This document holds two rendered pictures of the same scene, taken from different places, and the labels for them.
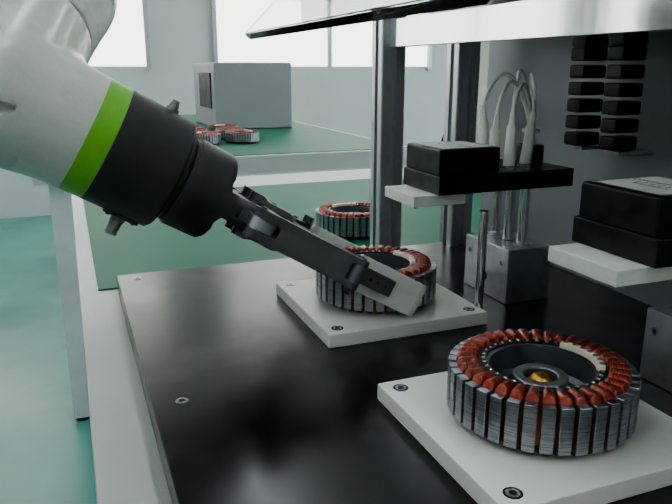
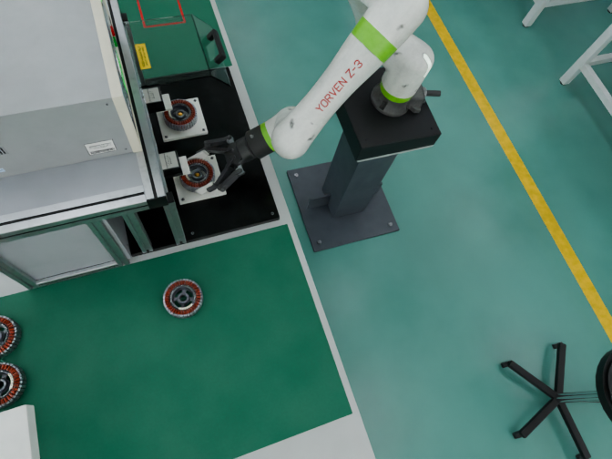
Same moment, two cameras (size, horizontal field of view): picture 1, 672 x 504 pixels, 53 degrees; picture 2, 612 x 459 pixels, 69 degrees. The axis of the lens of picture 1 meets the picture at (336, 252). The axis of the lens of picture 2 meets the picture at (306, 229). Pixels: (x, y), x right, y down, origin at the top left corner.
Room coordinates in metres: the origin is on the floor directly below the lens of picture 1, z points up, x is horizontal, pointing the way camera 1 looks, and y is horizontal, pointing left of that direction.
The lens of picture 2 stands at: (1.32, 0.17, 2.09)
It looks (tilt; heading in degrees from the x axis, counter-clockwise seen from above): 66 degrees down; 165
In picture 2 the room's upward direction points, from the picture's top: 20 degrees clockwise
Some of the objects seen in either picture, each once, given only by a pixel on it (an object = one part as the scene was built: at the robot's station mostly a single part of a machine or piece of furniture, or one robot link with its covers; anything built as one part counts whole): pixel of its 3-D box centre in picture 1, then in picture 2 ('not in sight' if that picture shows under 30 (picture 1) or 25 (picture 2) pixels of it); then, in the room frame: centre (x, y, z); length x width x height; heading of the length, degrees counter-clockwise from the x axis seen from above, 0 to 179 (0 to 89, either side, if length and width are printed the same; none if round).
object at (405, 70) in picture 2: not in sight; (403, 67); (0.22, 0.61, 0.99); 0.16 x 0.13 x 0.19; 45
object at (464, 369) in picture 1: (539, 385); (179, 115); (0.38, -0.13, 0.80); 0.11 x 0.11 x 0.04
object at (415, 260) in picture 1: (375, 276); (197, 175); (0.61, -0.04, 0.80); 0.11 x 0.11 x 0.04
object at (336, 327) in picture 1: (375, 301); (198, 178); (0.61, -0.04, 0.78); 0.15 x 0.15 x 0.01; 21
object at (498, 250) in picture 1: (505, 264); not in sight; (0.66, -0.17, 0.80); 0.08 x 0.05 x 0.06; 21
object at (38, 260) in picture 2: not in sight; (60, 253); (0.94, -0.34, 0.91); 0.28 x 0.03 x 0.32; 111
